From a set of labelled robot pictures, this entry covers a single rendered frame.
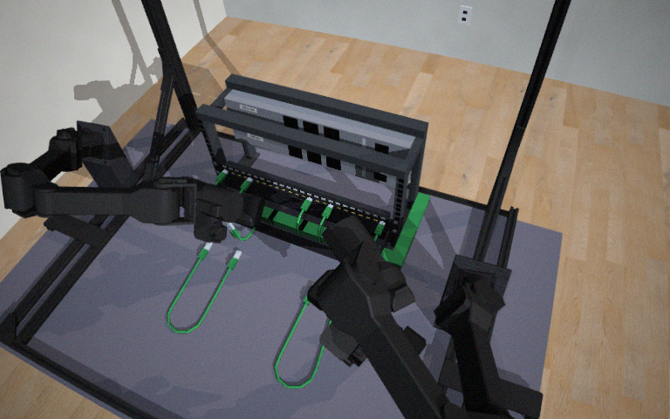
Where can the black metal rack frame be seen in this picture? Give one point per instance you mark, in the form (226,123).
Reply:
(273,112)

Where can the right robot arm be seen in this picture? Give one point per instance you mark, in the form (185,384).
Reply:
(157,202)

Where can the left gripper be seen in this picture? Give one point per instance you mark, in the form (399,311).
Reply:
(415,339)

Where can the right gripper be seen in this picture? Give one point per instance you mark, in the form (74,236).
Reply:
(252,210)

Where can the green network cable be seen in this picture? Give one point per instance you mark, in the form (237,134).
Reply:
(379,230)
(221,176)
(236,234)
(306,302)
(303,208)
(325,215)
(201,256)
(246,184)

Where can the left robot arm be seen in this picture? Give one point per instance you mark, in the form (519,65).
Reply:
(357,302)

